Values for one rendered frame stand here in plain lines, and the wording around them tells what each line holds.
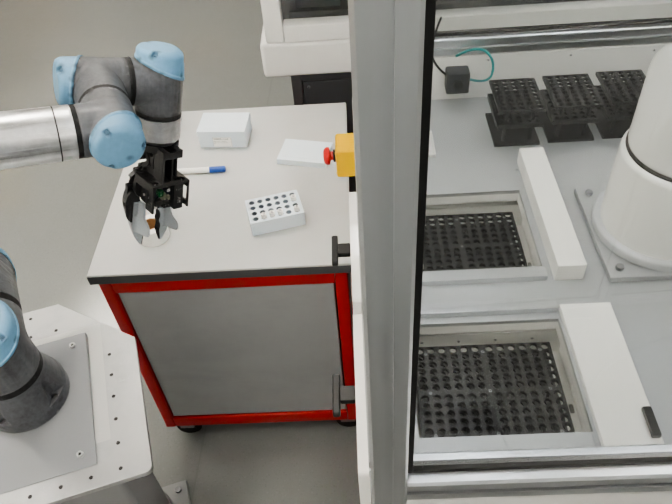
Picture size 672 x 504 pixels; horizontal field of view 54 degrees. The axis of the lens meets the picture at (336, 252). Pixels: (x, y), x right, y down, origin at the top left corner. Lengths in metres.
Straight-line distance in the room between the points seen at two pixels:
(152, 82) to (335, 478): 1.29
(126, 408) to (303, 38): 1.09
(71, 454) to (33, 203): 1.95
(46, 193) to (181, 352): 1.55
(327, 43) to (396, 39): 1.54
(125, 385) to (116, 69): 0.58
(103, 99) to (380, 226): 0.62
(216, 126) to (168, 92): 0.69
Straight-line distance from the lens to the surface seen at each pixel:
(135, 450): 1.25
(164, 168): 1.14
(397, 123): 0.40
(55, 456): 1.30
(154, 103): 1.11
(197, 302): 1.58
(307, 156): 1.69
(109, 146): 0.96
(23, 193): 3.19
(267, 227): 1.51
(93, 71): 1.06
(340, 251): 1.25
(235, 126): 1.77
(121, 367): 1.36
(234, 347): 1.71
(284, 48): 1.92
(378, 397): 0.62
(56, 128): 0.96
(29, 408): 1.31
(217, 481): 2.05
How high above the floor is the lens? 1.80
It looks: 46 degrees down
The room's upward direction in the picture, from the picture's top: 5 degrees counter-clockwise
